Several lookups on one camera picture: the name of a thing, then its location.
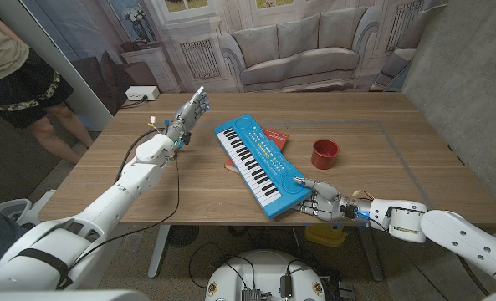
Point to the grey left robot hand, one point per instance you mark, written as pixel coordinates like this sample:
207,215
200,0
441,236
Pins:
185,117

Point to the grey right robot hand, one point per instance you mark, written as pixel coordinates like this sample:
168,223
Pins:
331,200

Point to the blue toy piano keyboard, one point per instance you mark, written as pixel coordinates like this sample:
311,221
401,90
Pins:
268,165

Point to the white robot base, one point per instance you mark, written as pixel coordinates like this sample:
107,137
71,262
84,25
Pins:
264,267

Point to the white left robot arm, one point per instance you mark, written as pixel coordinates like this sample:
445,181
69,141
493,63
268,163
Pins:
122,196

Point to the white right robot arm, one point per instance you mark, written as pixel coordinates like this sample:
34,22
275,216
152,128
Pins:
452,234

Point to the red cup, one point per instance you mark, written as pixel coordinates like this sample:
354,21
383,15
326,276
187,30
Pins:
324,159

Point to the red notebook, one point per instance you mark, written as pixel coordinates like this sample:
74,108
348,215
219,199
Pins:
277,138

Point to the yellow plastic object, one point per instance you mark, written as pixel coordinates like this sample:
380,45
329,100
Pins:
325,236

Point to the white power strip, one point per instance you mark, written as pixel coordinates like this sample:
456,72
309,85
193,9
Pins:
142,93

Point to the grey table leg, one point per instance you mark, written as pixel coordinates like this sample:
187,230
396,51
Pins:
371,251

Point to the round red yellow button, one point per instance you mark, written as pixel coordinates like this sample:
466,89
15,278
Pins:
318,288
213,288

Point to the small black box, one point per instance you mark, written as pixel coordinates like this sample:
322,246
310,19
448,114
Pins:
286,286

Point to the black round fan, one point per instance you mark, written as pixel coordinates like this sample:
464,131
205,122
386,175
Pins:
184,235

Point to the finned metal box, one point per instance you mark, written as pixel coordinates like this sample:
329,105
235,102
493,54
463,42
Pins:
252,295

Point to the printed living room backdrop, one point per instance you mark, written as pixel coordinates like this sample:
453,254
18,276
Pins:
298,54

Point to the white table leg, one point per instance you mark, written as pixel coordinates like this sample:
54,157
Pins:
159,251

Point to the white floor stand base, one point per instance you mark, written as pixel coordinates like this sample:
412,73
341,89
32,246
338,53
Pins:
38,209

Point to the person in beige shirt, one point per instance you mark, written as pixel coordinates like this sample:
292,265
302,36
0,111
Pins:
5,62

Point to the white robot chest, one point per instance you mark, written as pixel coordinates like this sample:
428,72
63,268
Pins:
63,297

